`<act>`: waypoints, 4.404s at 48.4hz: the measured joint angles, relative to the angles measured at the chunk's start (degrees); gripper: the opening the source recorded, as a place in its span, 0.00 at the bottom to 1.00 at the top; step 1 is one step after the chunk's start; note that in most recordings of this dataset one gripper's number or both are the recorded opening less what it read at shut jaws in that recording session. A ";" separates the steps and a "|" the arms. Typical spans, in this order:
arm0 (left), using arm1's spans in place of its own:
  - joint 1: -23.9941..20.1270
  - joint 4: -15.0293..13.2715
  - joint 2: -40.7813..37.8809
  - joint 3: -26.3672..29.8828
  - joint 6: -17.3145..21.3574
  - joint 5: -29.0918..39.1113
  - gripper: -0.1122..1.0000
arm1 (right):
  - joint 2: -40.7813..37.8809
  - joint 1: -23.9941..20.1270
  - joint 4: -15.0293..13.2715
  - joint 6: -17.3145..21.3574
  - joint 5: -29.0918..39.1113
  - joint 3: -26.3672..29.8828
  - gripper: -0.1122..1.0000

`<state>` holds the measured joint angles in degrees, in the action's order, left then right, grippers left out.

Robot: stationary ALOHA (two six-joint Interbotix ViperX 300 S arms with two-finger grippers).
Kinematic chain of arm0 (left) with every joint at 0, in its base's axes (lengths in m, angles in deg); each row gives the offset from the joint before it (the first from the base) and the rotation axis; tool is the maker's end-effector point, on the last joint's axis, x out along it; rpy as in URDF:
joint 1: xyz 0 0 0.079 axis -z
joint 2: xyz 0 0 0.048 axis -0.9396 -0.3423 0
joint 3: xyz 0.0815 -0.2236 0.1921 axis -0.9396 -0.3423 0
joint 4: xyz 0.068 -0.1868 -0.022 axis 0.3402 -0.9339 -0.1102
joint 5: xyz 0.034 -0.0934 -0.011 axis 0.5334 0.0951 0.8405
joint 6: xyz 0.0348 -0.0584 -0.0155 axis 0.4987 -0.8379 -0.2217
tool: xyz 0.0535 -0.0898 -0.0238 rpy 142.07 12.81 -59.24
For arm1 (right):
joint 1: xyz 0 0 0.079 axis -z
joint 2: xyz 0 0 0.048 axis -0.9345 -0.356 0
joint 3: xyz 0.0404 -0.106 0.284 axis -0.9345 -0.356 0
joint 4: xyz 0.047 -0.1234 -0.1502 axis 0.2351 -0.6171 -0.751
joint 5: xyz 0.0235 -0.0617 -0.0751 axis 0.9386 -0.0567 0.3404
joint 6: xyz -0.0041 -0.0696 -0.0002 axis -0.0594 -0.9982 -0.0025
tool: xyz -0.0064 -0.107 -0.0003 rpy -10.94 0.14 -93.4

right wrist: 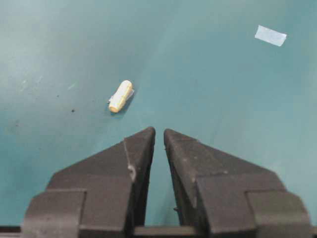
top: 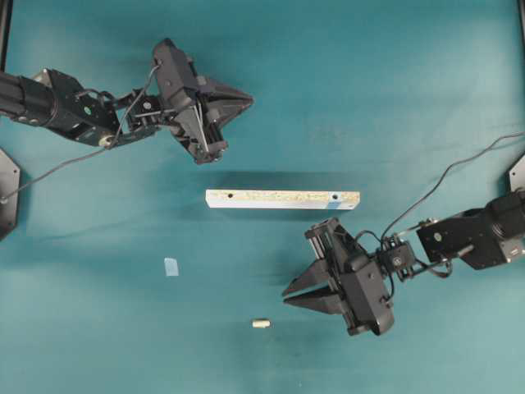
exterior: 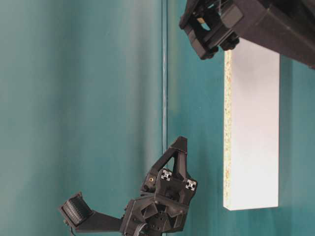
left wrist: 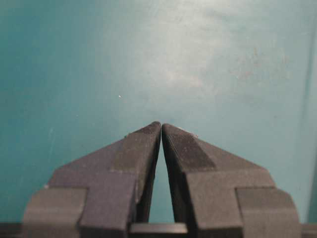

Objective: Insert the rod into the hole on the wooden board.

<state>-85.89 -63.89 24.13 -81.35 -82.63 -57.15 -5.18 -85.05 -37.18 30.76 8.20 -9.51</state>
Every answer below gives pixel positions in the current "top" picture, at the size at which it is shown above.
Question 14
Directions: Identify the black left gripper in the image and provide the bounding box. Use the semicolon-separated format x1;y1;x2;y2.
168;76;253;165

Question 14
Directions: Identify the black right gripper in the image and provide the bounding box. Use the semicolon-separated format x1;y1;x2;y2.
281;218;368;331

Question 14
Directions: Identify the short wooden dowel rod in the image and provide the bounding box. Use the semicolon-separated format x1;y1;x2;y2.
251;318;272;329

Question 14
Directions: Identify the particle board wooden plank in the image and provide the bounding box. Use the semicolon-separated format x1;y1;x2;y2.
205;190;361;210

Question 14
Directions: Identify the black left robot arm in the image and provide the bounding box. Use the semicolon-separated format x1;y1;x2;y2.
1;70;253;164

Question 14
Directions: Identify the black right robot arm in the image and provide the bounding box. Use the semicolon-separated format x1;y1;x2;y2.
282;189;524;336

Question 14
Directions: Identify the blue tape piece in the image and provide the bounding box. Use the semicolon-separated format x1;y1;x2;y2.
164;258;180;277

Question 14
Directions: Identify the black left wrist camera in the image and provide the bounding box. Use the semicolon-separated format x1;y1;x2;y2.
153;39;199;112

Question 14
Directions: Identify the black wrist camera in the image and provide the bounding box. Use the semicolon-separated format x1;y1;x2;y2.
153;39;199;112
340;251;395;336

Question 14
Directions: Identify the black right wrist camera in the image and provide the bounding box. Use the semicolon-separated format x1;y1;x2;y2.
340;251;395;336

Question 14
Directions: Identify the left black cable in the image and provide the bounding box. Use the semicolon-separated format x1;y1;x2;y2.
0;63;162;204

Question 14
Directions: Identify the black cable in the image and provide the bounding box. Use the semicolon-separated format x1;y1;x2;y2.
379;131;525;243
0;63;162;204

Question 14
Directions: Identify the right black cable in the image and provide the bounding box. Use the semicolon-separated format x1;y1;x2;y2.
379;131;525;243

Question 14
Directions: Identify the right grey base plate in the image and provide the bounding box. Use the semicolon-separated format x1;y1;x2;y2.
508;154;525;191

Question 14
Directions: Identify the black frame post left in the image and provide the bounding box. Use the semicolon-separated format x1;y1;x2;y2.
0;0;13;71

